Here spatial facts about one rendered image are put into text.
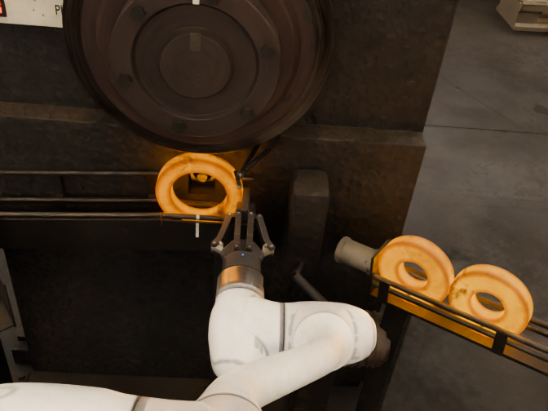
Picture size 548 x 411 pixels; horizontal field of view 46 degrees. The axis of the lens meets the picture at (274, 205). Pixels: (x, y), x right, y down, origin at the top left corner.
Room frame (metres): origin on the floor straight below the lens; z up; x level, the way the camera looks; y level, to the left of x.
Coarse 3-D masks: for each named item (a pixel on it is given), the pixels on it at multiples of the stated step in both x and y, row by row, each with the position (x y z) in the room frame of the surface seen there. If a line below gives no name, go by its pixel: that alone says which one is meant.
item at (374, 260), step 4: (388, 240) 1.03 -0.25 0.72; (384, 244) 1.01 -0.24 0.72; (380, 248) 1.00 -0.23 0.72; (376, 252) 0.98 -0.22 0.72; (380, 252) 0.99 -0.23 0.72; (376, 256) 0.97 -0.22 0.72; (372, 260) 0.97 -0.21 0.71; (376, 260) 0.98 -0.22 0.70; (372, 264) 0.96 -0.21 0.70; (376, 264) 0.98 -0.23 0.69; (372, 268) 0.96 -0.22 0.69; (376, 268) 0.98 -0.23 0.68; (372, 272) 0.96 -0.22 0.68; (376, 272) 0.98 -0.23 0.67; (372, 280) 0.97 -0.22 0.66; (376, 280) 0.98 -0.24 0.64; (368, 288) 0.96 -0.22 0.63; (372, 288) 0.97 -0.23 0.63; (368, 292) 0.96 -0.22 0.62
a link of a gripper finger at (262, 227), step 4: (260, 216) 1.02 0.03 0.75; (260, 220) 1.01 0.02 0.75; (256, 224) 1.02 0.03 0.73; (260, 224) 1.00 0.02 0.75; (264, 224) 1.00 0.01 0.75; (260, 228) 0.98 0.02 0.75; (264, 228) 0.99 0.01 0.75; (260, 232) 0.98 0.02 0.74; (264, 232) 0.97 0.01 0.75; (260, 236) 0.98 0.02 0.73; (264, 236) 0.96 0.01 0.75; (268, 236) 0.96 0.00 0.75; (264, 240) 0.95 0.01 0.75; (268, 240) 0.96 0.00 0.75; (268, 244) 0.94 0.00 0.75; (272, 244) 0.95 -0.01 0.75; (268, 248) 0.94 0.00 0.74; (272, 248) 0.94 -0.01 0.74
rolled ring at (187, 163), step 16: (176, 160) 1.08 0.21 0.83; (192, 160) 1.07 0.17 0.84; (208, 160) 1.07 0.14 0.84; (224, 160) 1.10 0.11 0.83; (160, 176) 1.06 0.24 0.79; (176, 176) 1.06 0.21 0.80; (224, 176) 1.07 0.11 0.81; (160, 192) 1.06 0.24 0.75; (240, 192) 1.07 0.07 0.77; (176, 208) 1.06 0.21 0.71; (192, 208) 1.09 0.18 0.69; (208, 208) 1.10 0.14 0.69; (224, 208) 1.07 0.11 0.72
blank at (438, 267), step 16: (400, 240) 0.97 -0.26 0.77; (416, 240) 0.96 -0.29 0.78; (384, 256) 0.98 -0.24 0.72; (400, 256) 0.96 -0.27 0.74; (416, 256) 0.94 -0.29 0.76; (432, 256) 0.93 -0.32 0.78; (384, 272) 0.97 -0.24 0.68; (400, 272) 0.96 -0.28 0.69; (432, 272) 0.92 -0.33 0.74; (448, 272) 0.91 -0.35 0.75; (416, 288) 0.94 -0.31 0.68; (432, 288) 0.92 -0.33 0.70; (448, 288) 0.90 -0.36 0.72; (432, 304) 0.91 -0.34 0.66
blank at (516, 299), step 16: (464, 272) 0.90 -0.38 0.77; (480, 272) 0.88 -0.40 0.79; (496, 272) 0.88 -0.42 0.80; (464, 288) 0.89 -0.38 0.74; (480, 288) 0.87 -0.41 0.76; (496, 288) 0.86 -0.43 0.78; (512, 288) 0.85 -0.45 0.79; (464, 304) 0.88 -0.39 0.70; (480, 304) 0.89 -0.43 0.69; (512, 304) 0.84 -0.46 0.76; (528, 304) 0.84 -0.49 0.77; (496, 320) 0.85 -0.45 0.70; (512, 320) 0.83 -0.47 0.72; (528, 320) 0.83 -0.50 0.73
